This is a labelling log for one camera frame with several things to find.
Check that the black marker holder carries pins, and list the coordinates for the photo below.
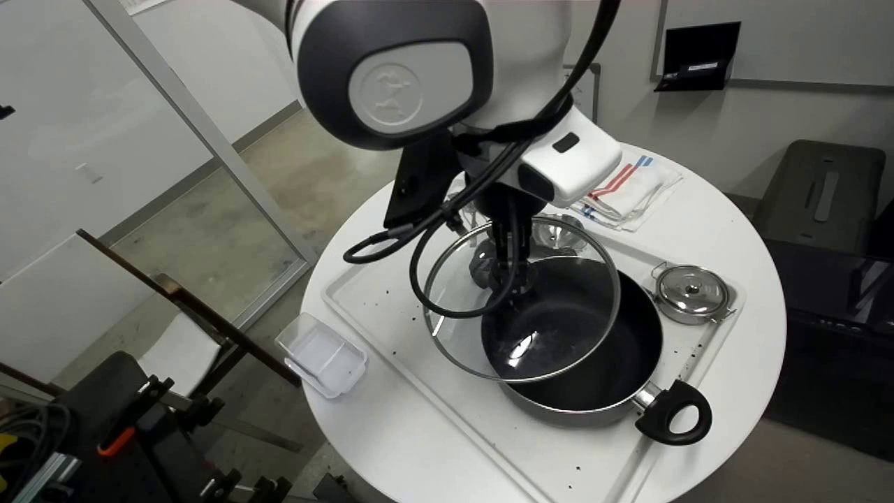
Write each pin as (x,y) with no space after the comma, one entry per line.
(700,58)

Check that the black pot with handle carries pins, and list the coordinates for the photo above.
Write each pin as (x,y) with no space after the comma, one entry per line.
(622,378)

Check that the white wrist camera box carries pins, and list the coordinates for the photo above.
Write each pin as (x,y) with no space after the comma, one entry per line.
(567,160)

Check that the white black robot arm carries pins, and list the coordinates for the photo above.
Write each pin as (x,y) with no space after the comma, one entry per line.
(472,93)

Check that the white plastic tray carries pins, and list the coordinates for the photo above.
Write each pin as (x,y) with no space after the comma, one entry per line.
(682,349)

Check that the round white table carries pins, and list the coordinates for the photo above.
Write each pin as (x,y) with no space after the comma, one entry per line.
(422,431)

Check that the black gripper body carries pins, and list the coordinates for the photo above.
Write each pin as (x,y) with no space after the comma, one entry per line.
(509,215)

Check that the white folded cloth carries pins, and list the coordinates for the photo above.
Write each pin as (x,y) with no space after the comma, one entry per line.
(629,192)

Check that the clear plastic container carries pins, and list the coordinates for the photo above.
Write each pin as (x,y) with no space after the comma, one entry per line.
(321,357)

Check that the black trash bin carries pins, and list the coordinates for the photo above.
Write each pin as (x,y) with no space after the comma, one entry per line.
(821,194)

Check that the glass pot lid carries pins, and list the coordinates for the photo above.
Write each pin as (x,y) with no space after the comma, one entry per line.
(557,314)

